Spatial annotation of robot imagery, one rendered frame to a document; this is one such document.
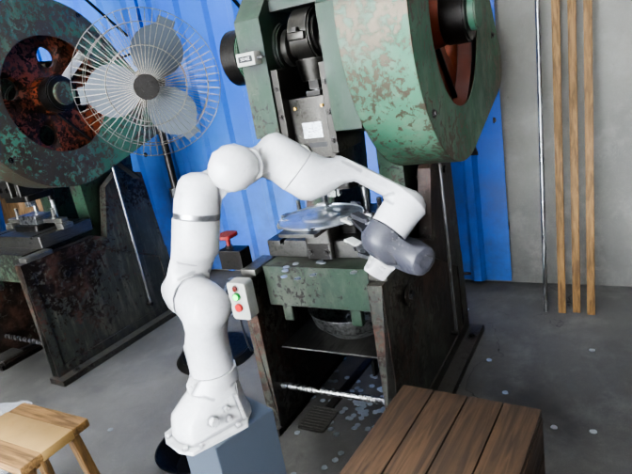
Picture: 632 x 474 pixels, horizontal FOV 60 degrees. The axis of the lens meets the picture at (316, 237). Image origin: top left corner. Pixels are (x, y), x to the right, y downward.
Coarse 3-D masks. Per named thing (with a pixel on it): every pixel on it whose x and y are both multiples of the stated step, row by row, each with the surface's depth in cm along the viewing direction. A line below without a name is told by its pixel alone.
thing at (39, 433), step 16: (0, 416) 183; (16, 416) 182; (32, 416) 180; (48, 416) 179; (64, 416) 177; (0, 432) 174; (16, 432) 172; (32, 432) 171; (48, 432) 169; (64, 432) 168; (80, 432) 171; (0, 448) 166; (16, 448) 164; (32, 448) 163; (48, 448) 162; (80, 448) 174; (0, 464) 159; (16, 464) 157; (32, 464) 158; (48, 464) 194; (80, 464) 177
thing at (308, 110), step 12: (312, 96) 176; (300, 108) 178; (312, 108) 176; (324, 108) 174; (300, 120) 180; (312, 120) 178; (324, 120) 175; (300, 132) 181; (312, 132) 179; (324, 132) 177; (300, 144) 183; (312, 144) 180; (324, 144) 178; (324, 156) 180; (348, 156) 184
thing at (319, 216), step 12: (324, 204) 197; (336, 204) 196; (348, 204) 193; (288, 216) 191; (300, 216) 188; (312, 216) 183; (324, 216) 180; (336, 216) 180; (288, 228) 177; (300, 228) 175; (312, 228) 173; (324, 228) 170
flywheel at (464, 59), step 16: (432, 0) 150; (448, 0) 148; (464, 0) 147; (480, 0) 153; (432, 16) 150; (448, 16) 148; (464, 16) 147; (480, 16) 153; (432, 32) 152; (448, 32) 151; (464, 32) 150; (448, 48) 178; (464, 48) 183; (448, 64) 174; (464, 64) 182; (464, 80) 181; (464, 96) 178
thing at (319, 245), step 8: (280, 232) 174; (288, 232) 173; (296, 232) 171; (304, 232) 170; (312, 232) 168; (320, 232) 169; (328, 232) 178; (336, 232) 182; (312, 240) 182; (320, 240) 180; (328, 240) 179; (312, 248) 183; (320, 248) 182; (328, 248) 180; (312, 256) 184; (320, 256) 183; (328, 256) 181
